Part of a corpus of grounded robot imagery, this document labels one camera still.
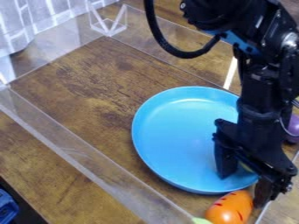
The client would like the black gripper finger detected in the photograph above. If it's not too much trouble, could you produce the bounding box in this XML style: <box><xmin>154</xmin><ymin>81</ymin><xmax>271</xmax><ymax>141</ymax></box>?
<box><xmin>213</xmin><ymin>139</ymin><xmax>241</xmax><ymax>179</ymax></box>
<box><xmin>254</xmin><ymin>177</ymin><xmax>282</xmax><ymax>208</ymax></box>

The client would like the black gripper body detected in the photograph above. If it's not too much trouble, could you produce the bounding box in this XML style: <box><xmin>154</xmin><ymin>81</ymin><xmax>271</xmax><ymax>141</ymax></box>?
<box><xmin>211</xmin><ymin>101</ymin><xmax>299</xmax><ymax>193</ymax></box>

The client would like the orange toy carrot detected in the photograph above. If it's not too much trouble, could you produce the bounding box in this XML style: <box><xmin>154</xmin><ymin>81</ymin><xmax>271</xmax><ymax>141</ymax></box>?
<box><xmin>191</xmin><ymin>190</ymin><xmax>254</xmax><ymax>224</ymax></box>

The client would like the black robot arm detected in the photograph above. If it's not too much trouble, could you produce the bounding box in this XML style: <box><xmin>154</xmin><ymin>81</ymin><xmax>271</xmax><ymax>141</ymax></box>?
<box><xmin>181</xmin><ymin>0</ymin><xmax>299</xmax><ymax>207</ymax></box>

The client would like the yellow toy lemon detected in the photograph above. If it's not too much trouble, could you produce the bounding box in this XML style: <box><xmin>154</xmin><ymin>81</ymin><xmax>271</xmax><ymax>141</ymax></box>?
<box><xmin>239</xmin><ymin>162</ymin><xmax>254</xmax><ymax>173</ymax></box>

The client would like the purple toy eggplant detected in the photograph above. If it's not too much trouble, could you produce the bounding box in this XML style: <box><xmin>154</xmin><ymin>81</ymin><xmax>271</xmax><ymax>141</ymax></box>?
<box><xmin>286</xmin><ymin>115</ymin><xmax>299</xmax><ymax>144</ymax></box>

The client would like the blue plastic plate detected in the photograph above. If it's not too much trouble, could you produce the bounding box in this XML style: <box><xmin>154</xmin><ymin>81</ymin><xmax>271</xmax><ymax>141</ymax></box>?
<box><xmin>133</xmin><ymin>87</ymin><xmax>258</xmax><ymax>194</ymax></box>

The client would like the blue object at corner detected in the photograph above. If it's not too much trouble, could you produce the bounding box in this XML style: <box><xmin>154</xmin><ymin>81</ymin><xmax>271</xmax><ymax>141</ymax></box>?
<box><xmin>0</xmin><ymin>189</ymin><xmax>19</xmax><ymax>224</ymax></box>

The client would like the white patterned curtain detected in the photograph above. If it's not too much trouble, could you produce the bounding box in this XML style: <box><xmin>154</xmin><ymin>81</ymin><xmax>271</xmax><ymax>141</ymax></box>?
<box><xmin>0</xmin><ymin>0</ymin><xmax>119</xmax><ymax>57</ymax></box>

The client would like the clear acrylic enclosure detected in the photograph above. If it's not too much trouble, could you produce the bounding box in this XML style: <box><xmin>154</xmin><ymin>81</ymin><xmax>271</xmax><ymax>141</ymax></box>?
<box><xmin>0</xmin><ymin>3</ymin><xmax>299</xmax><ymax>224</ymax></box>

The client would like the black corrugated cable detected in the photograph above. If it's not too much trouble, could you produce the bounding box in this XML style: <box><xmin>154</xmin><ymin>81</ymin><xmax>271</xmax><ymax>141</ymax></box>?
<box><xmin>143</xmin><ymin>0</ymin><xmax>222</xmax><ymax>60</ymax></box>

